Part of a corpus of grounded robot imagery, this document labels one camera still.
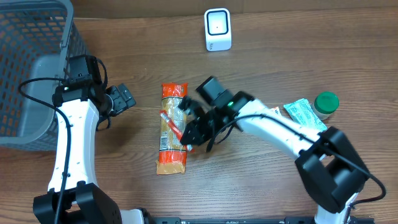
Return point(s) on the orange Kleenex tissue pack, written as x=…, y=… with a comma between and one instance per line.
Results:
x=276, y=110

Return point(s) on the orange red noodle packet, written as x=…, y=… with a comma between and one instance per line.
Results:
x=172, y=155

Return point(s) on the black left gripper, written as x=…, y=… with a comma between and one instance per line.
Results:
x=123, y=99

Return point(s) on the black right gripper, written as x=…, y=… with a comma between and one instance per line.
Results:
x=201, y=125

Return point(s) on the green lid jar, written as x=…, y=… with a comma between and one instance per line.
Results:
x=325, y=104

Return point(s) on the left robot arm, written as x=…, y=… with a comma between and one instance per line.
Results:
x=82, y=102

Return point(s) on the red stick sachet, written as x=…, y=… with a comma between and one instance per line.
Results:
x=171, y=124

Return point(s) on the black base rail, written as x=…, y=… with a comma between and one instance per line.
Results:
x=286, y=220

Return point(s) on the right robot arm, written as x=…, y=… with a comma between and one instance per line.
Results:
x=331, y=170

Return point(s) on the grey plastic mesh basket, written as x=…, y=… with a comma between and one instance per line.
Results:
x=37, y=40

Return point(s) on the teal wet wipes pack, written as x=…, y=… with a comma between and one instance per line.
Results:
x=301, y=112

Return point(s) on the white barcode scanner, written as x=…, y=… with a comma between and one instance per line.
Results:
x=218, y=35

